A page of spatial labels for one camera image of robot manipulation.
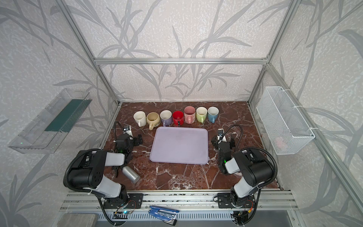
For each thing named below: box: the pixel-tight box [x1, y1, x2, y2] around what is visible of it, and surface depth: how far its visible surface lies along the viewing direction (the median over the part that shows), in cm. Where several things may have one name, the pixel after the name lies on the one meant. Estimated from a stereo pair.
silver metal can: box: [121, 165, 141, 184], surface depth 82 cm
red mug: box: [172, 110, 184, 127], surface depth 104 cm
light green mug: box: [196, 106, 208, 124], surface depth 104 cm
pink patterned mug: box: [183, 105, 197, 124], surface depth 104 cm
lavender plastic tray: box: [149, 126, 209, 165], surface depth 96 cm
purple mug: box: [159, 109, 173, 127], surface depth 104 cm
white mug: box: [133, 110, 147, 128], surface depth 103 cm
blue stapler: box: [148, 205, 180, 227], surface depth 70 cm
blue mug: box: [207, 106, 220, 124], surface depth 104 cm
